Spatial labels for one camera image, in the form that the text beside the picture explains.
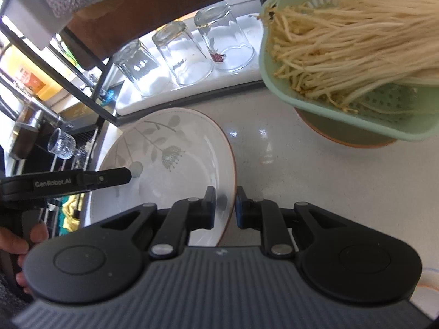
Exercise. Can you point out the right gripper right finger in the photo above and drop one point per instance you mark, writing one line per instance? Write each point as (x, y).
(265, 217)

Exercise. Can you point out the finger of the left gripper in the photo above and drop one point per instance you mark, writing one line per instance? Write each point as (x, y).
(113, 177)

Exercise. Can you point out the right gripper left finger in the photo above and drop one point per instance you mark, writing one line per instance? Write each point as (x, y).
(183, 217)

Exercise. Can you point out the floral ceramic plate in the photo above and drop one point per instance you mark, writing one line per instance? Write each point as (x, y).
(172, 154)

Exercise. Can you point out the person left hand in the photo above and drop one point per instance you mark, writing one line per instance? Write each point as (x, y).
(15, 245)

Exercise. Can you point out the sink roll-up drying rack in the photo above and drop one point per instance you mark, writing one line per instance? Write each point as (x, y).
(52, 214)

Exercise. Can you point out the yellow cloth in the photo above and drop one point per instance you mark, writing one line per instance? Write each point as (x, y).
(71, 211)

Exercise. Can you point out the small crystal glass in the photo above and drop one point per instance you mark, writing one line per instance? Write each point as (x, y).
(61, 144)

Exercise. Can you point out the slim chrome water tap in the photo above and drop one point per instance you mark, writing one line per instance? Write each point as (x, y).
(99, 94)

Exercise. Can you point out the white ceramic bowl orange base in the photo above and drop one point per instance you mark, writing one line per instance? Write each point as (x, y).
(343, 133)

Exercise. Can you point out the clear upturned glass left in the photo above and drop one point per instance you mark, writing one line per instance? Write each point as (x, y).
(141, 68)

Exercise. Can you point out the clear upturned glass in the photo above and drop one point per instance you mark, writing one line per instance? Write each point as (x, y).
(182, 53)
(141, 68)

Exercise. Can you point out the yellow detergent bottle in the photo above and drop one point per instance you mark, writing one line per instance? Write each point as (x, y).
(22, 70)

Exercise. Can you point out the clear upturned glass middle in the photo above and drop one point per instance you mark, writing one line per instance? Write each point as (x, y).
(182, 53)

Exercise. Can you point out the clear glass with red print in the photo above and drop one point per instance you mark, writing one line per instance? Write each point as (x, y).
(227, 44)

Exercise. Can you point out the white drip tray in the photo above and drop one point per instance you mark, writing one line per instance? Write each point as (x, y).
(207, 50)

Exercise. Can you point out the green colander basket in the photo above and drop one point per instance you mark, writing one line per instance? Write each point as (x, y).
(398, 111)

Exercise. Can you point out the enoki mushroom bundle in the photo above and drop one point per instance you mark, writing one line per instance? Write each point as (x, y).
(339, 50)

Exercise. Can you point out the black metal dish rack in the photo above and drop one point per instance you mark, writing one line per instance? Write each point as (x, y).
(217, 91)

